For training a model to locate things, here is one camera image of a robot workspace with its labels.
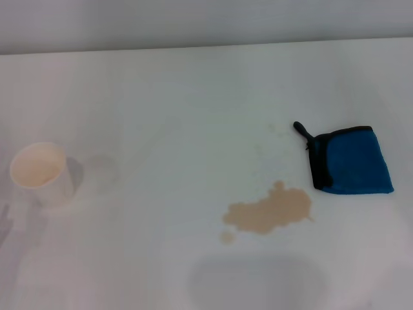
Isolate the white paper cup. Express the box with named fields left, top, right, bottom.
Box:
left=9, top=141, right=77, bottom=209

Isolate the blue rag with black trim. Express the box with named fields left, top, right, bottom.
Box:
left=292, top=121, right=396, bottom=196

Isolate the large brown liquid puddle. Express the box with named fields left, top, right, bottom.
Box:
left=221, top=180, right=316, bottom=236

